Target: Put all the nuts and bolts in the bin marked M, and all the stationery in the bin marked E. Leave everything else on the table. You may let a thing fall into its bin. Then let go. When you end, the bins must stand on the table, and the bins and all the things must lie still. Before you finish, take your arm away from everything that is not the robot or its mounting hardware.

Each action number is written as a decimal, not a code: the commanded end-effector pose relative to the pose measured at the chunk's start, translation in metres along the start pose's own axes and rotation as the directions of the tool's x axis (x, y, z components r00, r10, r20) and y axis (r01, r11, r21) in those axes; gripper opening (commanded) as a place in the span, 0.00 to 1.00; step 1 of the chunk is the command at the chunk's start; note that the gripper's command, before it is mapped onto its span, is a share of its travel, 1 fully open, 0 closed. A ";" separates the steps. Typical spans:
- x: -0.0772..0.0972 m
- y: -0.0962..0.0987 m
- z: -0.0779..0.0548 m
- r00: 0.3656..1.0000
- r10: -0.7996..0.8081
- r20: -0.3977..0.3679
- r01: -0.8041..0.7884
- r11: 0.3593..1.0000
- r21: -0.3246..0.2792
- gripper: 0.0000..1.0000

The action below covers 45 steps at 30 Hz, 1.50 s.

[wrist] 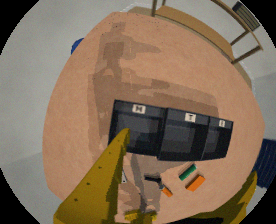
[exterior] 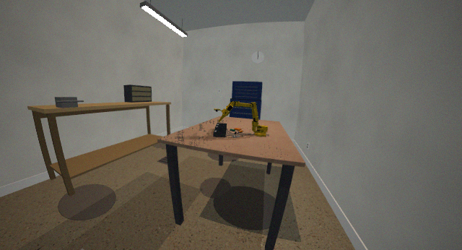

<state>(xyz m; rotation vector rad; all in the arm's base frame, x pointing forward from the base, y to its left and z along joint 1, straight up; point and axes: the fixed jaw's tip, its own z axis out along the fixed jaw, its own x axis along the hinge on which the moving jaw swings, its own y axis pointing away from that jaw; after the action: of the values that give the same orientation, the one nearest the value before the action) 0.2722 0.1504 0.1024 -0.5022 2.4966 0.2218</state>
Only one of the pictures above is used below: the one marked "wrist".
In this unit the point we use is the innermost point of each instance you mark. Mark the white domino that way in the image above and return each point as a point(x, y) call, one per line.
point(124, 179)

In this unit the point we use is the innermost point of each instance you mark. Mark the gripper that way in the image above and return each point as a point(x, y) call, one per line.
point(95, 199)

